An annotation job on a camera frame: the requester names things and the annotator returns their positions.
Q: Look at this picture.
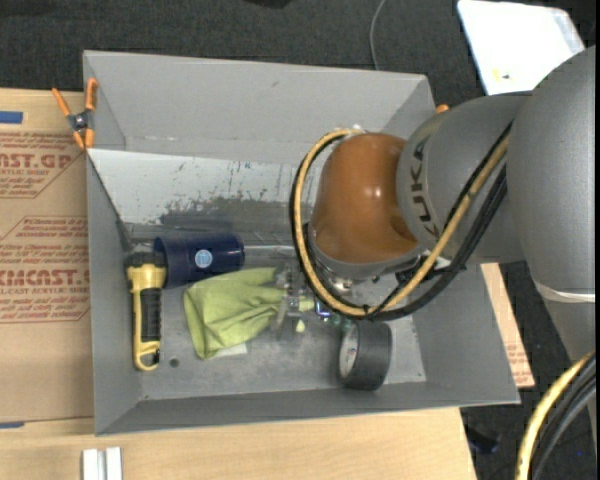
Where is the grey metal bin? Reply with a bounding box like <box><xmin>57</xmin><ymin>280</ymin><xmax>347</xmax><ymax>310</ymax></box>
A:
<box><xmin>82</xmin><ymin>50</ymin><xmax>522</xmax><ymax>437</ymax></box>

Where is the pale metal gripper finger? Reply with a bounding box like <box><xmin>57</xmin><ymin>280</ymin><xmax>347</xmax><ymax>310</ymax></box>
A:
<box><xmin>278</xmin><ymin>266</ymin><xmax>302</xmax><ymax>300</ymax></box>
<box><xmin>275</xmin><ymin>299</ymin><xmax>307</xmax><ymax>342</ymax></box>

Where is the yellow and black flashlight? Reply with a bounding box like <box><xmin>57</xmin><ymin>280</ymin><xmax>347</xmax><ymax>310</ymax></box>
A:
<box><xmin>124</xmin><ymin>250</ymin><xmax>169</xmax><ymax>372</ymax></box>

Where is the yellow-green cloth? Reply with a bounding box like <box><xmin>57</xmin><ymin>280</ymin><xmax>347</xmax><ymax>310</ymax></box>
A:
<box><xmin>182</xmin><ymin>266</ymin><xmax>317</xmax><ymax>362</ymax></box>

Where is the brown cardboard board red print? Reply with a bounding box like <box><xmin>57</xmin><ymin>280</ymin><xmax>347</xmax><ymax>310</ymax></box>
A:
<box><xmin>0</xmin><ymin>86</ymin><xmax>537</xmax><ymax>432</ymax></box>

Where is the grey tape roll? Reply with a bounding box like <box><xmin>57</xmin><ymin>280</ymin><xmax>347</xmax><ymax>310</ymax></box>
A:
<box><xmin>337</xmin><ymin>319</ymin><xmax>394</xmax><ymax>392</ymax></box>

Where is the dark blue cup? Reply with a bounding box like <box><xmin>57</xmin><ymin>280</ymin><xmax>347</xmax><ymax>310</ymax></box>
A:
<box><xmin>153</xmin><ymin>232</ymin><xmax>246</xmax><ymax>289</ymax></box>

